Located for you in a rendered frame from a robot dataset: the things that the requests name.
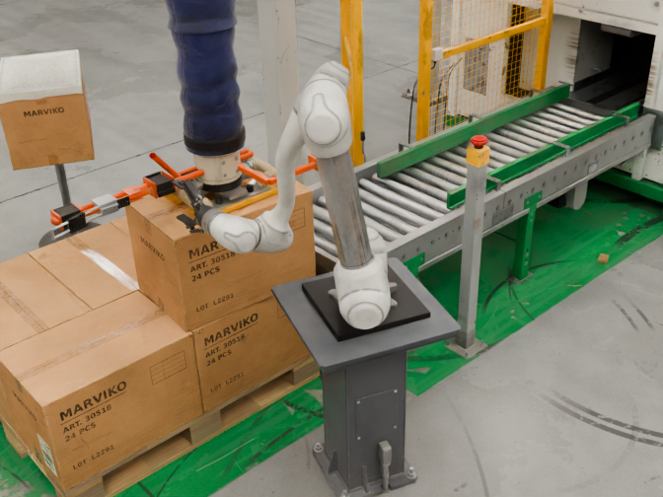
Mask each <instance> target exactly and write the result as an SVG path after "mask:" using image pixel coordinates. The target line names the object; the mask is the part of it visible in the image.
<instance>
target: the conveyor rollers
mask: <svg viewBox="0 0 663 497"><path fill-rule="evenodd" d="M603 117H605V116H602V115H599V114H595V113H592V112H589V111H585V110H582V109H579V108H575V107H572V106H566V105H563V104H560V103H555V104H552V105H550V106H546V107H544V108H542V109H539V110H537V111H535V112H533V113H530V114H528V115H526V116H523V117H521V118H519V119H516V120H514V121H512V122H510V123H507V124H505V125H503V126H500V127H498V128H496V129H493V130H491V131H489V132H487V133H484V134H483V135H482V136H485V137H486V138H487V139H488V142H487V144H485V145H484V146H487V147H489V148H490V150H489V163H488V164H487V173H489V172H491V171H493V170H495V169H498V168H500V167H502V166H504V165H506V164H508V163H510V162H512V161H514V160H516V159H518V158H521V157H523V156H525V155H527V154H529V153H531V152H533V151H535V150H537V149H539V148H542V147H544V146H546V145H548V144H550V143H552V142H553V141H555V140H557V139H559V138H561V137H564V136H566V135H568V134H570V133H572V132H574V131H576V130H578V129H580V128H582V127H584V126H587V125H589V124H591V123H593V122H595V121H597V120H599V119H601V118H603ZM472 145H473V144H472V143H471V140H469V141H467V142H465V143H462V144H460V145H458V146H455V147H453V148H451V149H449V150H446V151H444V152H442V153H439V154H437V155H435V156H432V157H430V158H428V159H426V160H423V161H421V162H419V163H416V164H414V165H412V166H410V167H407V168H405V169H403V170H400V171H398V172H396V173H393V174H391V175H389V176H387V177H383V178H377V173H375V174H374V175H372V181H373V182H372V181H369V180H367V179H365V178H362V179H361V180H360V181H359V183H358V185H359V187H360V188H359V187H358V191H359V195H360V200H362V201H364V202H366V203H368V204H370V205H372V206H374V207H376V208H379V209H381V210H383V211H385V212H387V213H389V214H391V215H393V216H395V217H397V218H399V219H402V220H404V221H406V222H407V223H405V222H403V221H401V220H399V219H397V218H395V217H393V216H391V215H389V214H387V213H385V212H383V211H380V210H378V209H376V208H374V207H372V206H370V205H368V204H366V203H364V202H362V201H361V205H362V209H363V214H364V215H366V216H368V217H370V218H372V219H374V220H376V221H378V222H380V223H382V224H384V225H386V226H388V227H390V228H392V229H394V230H396V231H398V232H400V233H402V234H404V235H406V234H408V233H410V232H412V231H414V230H416V229H417V228H420V227H422V226H424V225H426V224H428V223H430V222H431V221H434V220H436V219H438V218H440V217H442V216H444V214H445V215H446V214H448V213H450V212H452V211H454V210H456V209H458V208H460V207H462V206H464V205H465V203H464V204H462V205H460V206H458V207H456V208H454V209H452V210H449V209H447V208H446V204H447V192H448V191H450V190H453V189H455V188H457V187H459V186H461V185H463V184H465V183H467V169H468V163H467V149H468V147H470V146H472ZM564 155H565V154H563V155H561V156H559V157H557V158H555V159H553V160H551V161H549V162H547V163H545V164H543V165H541V166H539V167H537V168H535V169H533V170H531V171H529V172H527V173H525V174H522V175H520V176H518V177H516V178H514V179H512V180H510V181H508V182H506V183H504V184H502V185H501V186H503V185H505V184H507V183H509V182H511V181H513V180H515V179H517V178H520V177H522V176H524V175H526V174H528V173H530V172H532V171H534V170H536V169H538V168H540V167H542V166H544V165H546V164H548V163H550V162H552V161H554V160H556V159H558V158H560V157H562V156H564ZM374 182H375V183H374ZM376 183H377V184H376ZM378 184H379V185H378ZM361 188H362V189H361ZM363 189H365V190H367V191H369V192H371V193H369V192H367V191H365V190H363ZM372 193H373V194H372ZM374 194H375V195H374ZM400 194H401V195H400ZM426 194H427V195H426ZM376 195H378V196H380V197H382V198H384V199H386V200H384V199H382V198H380V197H378V196H376ZM428 195H429V196H428ZM433 197H434V198H433ZM435 198H436V199H435ZM411 199H412V200H411ZM387 200H388V201H387ZM413 200H414V201H413ZM389 201H390V202H389ZM415 201H416V202H415ZM442 201H443V202H442ZM391 202H393V203H395V204H397V205H399V206H401V207H399V206H397V205H395V204H393V203H391ZM417 202H418V203H417ZM444 202H445V203H444ZM419 203H420V204H419ZM421 204H423V205H421ZM424 205H425V206H424ZM426 206H427V207H426ZM428 207H429V208H428ZM430 208H431V209H430ZM406 209H407V210H409V211H411V212H413V213H415V214H413V213H411V212H409V211H407V210H406ZM433 209H434V210H433ZM435 210H436V211H435ZM437 211H438V212H437ZM439 212H440V213H439ZM313 213H314V216H315V217H317V218H318V219H320V220H322V221H324V222H326V223H328V224H330V225H331V220H330V216H329V212H328V211H327V210H325V209H323V208H321V207H319V206H317V205H315V204H313ZM441 213H443V214H441ZM416 214H417V215H416ZM418 215H420V216H422V217H424V218H426V219H428V220H426V219H424V218H422V217H420V216H418ZM364 219H365V224H366V227H369V228H372V229H374V230H376V231H377V232H378V233H379V234H380V235H381V236H382V238H384V239H386V240H388V241H390V242H392V241H394V240H396V239H398V238H400V237H402V236H403V235H401V234H399V233H397V232H395V231H393V230H391V229H389V228H387V227H385V226H383V225H381V224H379V223H377V222H375V221H373V220H371V219H369V218H367V217H365V216H364ZM429 220H430V221H429ZM408 223H409V224H408ZM410 224H411V225H410ZM412 225H413V226H412ZM414 226H415V227H417V228H415V227H414ZM314 231H315V232H317V233H319V234H321V235H323V236H324V237H326V238H328V239H330V240H332V241H334V242H335V240H334V236H333V232H332V228H331V227H330V226H328V225H326V224H324V223H322V222H320V221H318V220H316V219H314ZM314 236H315V246H316V247H318V248H320V249H322V250H324V251H326V252H328V253H329V254H331V255H333V256H335V257H337V258H338V253H337V249H336V245H334V244H333V243H331V242H329V241H327V240H325V239H323V238H322V237H320V236H318V235H316V234H314Z"/></svg>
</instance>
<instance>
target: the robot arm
mask: <svg viewBox="0 0 663 497"><path fill-rule="evenodd" d="M349 81H350V74H349V71H348V69H346V68H345V67H344V66H342V65H341V64H339V63H337V62H336V61H328V62H326V63H325V64H323V65H322V66H321V67H319V68H318V69H317V70H316V71H315V72H314V74H313V75H312V77H311V78H310V79H309V81H308V82H307V84H306V85H305V87H304V89H303V90H302V92H301V93H300V95H299V98H298V100H297V102H296V104H295V106H294V107H293V109H292V112H291V114H290V117H289V120H288V122H287V124H286V127H285V129H284V131H283V134H282V136H281V138H280V141H279V143H278V146H277V150H276V155H275V168H276V178H277V187H278V202H277V205H276V206H275V208H274V209H273V210H271V211H265V212H263V214H261V215H260V216H258V217H256V218H255V219H254V220H251V219H247V218H243V217H239V216H237V215H229V214H227V213H225V212H224V211H222V210H220V209H218V208H213V207H211V206H207V205H205V204H204V203H203V202H202V199H203V198H204V195H203V194H201V193H200V192H199V190H198V189H197V188H196V187H195V185H194V184H193V183H192V181H191V180H190V179H189V178H188V179H185V180H180V179H175V180H172V181H171V183H172V184H173V185H175V186H177V187H178V188H180V189H183V190H184V191H185V193H186V195H187V196H188V198H189V200H190V202H191V203H190V204H191V206H192V208H193V211H194V216H195V218H194V219H193V220H192V219H190V218H189V217H187V216H186V215H185V214H182V215H179V216H177V219H178V220H180V221H182V222H183V223H184V224H185V225H186V226H185V227H186V228H187V229H190V230H189V232H190V233H191V234H193V233H201V234H203V233H207V234H208V235H210V236H211V237H212V238H214V239H215V241H216V242H217V243H218V244H219V245H221V246H222V247H224V248H225V249H228V250H230V251H232V252H236V253H249V252H251V251H255V252H263V253H276V252H281V251H284V250H286V249H288V248H289V247H290V246H291V245H292V242H293V232H292V230H291V228H290V226H289V224H288V222H289V219H290V216H291V214H292V212H293V209H294V205H295V160H296V156H297V154H298V152H299V150H300V149H301V147H302V146H303V145H304V144H306V146H307V149H308V151H309V152H310V153H311V154H312V155H313V156H314V157H315V158H316V162H317V166H318V170H319V175H320V179H321V183H322V187H323V192H324V196H325V200H326V204H327V207H328V212H329V216H330V220H331V228H332V232H333V236H334V240H335V244H336V249H337V253H338V262H337V263H336V265H335V267H334V269H333V276H334V281H335V287H336V289H332V290H329V297H330V298H332V299H334V300H335V301H336V303H337V304H338V305H339V310H340V313H341V315H342V316H343V318H344V319H345V320H346V321H347V322H348V323H349V324H350V325H351V326H353V327H355V328H361V329H369V328H372V327H375V326H377V325H379V324H380V323H382V321H383V320H384V319H385V318H386V316H387V314H388V312H389V310H391V309H395V308H396V307H397V306H398V303H397V302H396V301H395V300H393V299H392V298H391V293H393V292H395V291H397V290H398V286H397V284H396V283H389V281H388V264H387V247H386V244H385V242H384V240H383V238H382V236H381V235H380V234H379V233H378V232H377V231H376V230H374V229H372V228H369V227H366V224H365V219H364V214H363V209H362V205H361V200H360V195H359V191H358V186H357V181H356V176H355V172H354V168H353V163H352V159H351V154H350V149H349V148H350V146H351V144H352V139H353V138H352V129H351V119H350V112H349V109H348V102H347V98H346V96H347V89H348V87H349ZM197 202H198V203H197ZM195 203H197V204H196V205H194V204H195ZM197 224H198V225H199V226H200V228H194V226H196V225H197Z"/></svg>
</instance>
